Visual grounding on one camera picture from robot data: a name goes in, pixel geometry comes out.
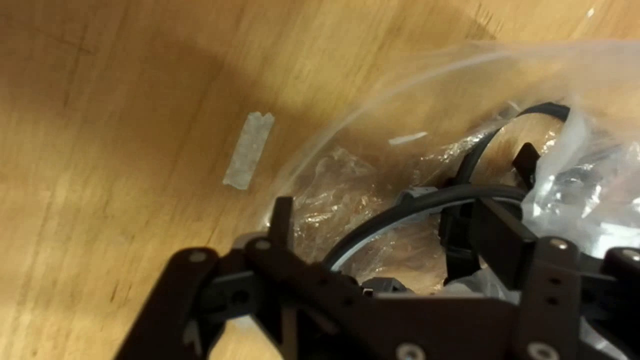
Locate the black cable with connector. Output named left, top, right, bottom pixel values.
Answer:
left=449, top=100, right=573, bottom=191

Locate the clear plastic bag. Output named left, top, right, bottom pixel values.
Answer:
left=261, top=39, right=640, bottom=299

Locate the translucent tape piece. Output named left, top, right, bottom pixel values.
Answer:
left=222, top=111, right=277, bottom=192

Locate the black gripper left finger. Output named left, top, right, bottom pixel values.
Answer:
left=114, top=195, right=404, bottom=360

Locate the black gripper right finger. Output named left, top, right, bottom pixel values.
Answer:
left=438, top=196, right=640, bottom=360

